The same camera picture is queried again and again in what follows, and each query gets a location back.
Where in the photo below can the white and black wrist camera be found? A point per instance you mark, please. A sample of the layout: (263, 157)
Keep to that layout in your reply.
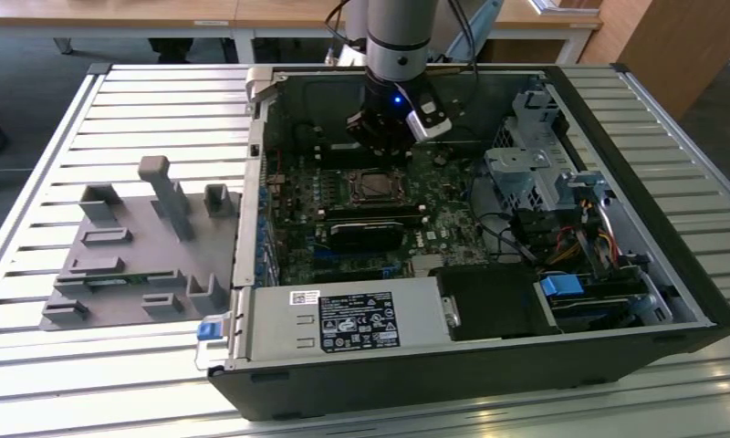
(429, 116)

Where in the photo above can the black graphics card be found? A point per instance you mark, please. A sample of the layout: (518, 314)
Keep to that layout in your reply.
(365, 237)

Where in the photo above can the black expansion slot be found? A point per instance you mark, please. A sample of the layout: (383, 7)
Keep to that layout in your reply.
(353, 262)
(346, 275)

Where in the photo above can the hard disk in blue carrier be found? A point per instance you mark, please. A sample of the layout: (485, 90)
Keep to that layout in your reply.
(559, 286)

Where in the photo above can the black and silver PC case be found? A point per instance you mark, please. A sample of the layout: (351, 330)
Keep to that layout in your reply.
(401, 392)

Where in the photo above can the blue case latch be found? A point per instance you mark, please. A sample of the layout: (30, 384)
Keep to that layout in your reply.
(211, 329)

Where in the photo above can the round coin battery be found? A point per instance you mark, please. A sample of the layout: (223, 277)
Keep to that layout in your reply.
(439, 160)

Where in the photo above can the wooden desk with white frame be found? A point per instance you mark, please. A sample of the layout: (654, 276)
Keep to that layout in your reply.
(97, 9)
(279, 11)

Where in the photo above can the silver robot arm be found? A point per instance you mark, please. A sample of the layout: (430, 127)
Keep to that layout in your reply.
(398, 36)

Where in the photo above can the silver power supply unit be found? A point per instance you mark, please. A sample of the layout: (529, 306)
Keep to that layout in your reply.
(273, 315)

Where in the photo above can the CPU socket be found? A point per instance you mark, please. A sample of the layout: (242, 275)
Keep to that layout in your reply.
(350, 202)

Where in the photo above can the silver perforated drive cage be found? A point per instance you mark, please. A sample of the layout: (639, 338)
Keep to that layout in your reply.
(510, 166)

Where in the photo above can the green RAM stick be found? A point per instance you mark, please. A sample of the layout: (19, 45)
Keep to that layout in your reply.
(139, 277)

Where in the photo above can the wooden cabinet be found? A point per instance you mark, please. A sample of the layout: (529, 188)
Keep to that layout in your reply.
(693, 45)

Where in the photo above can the person's dark legs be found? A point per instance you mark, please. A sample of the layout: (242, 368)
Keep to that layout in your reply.
(170, 50)

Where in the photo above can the black plastic duct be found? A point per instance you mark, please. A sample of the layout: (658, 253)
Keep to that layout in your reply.
(493, 303)

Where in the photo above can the silver chipset heatsink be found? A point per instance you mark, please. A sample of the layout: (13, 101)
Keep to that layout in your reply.
(426, 264)

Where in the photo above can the green motherboard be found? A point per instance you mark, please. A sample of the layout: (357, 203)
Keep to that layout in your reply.
(455, 219)

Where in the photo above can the white paper stack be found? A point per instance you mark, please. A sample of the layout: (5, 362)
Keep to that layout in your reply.
(559, 3)

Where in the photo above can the grey parts rack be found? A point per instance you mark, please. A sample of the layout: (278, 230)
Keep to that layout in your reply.
(133, 246)

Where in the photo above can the pale blue teach pendant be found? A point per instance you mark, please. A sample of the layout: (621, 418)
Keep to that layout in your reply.
(489, 23)

